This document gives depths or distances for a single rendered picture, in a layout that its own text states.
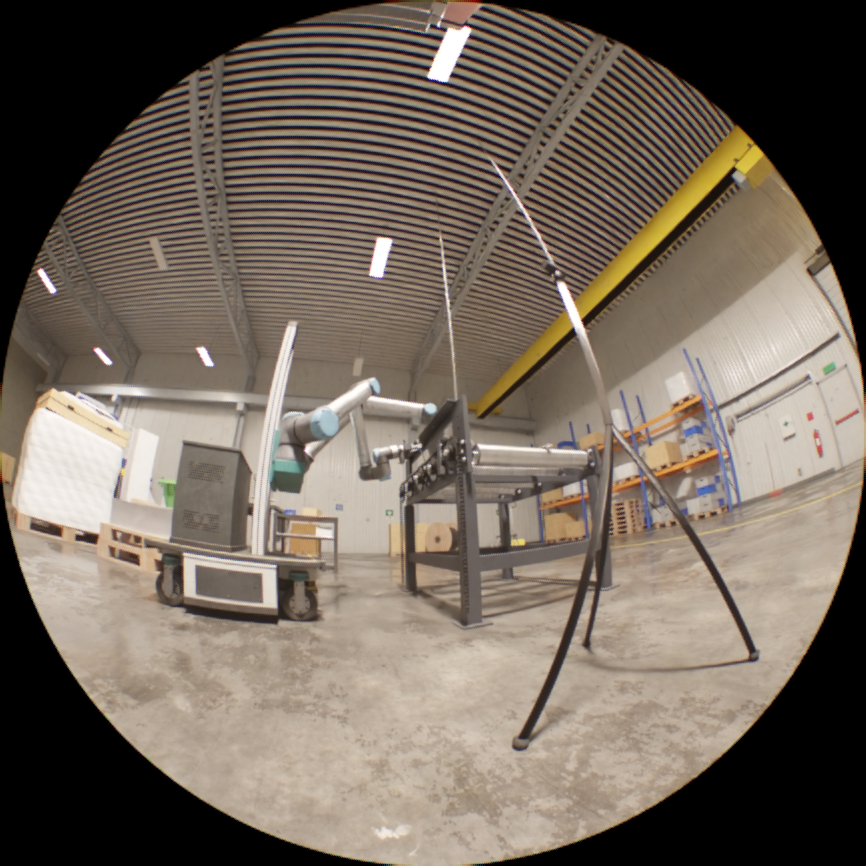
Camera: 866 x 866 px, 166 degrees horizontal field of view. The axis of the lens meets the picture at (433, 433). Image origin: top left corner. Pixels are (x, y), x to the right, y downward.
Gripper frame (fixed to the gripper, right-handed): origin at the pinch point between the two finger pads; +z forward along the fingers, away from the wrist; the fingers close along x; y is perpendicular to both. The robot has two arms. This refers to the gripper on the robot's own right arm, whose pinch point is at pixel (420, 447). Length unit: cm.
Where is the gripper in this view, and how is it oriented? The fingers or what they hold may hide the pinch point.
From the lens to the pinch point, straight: 208.1
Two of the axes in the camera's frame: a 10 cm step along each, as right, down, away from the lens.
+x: -3.0, 4.4, 8.4
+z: 9.0, -1.6, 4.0
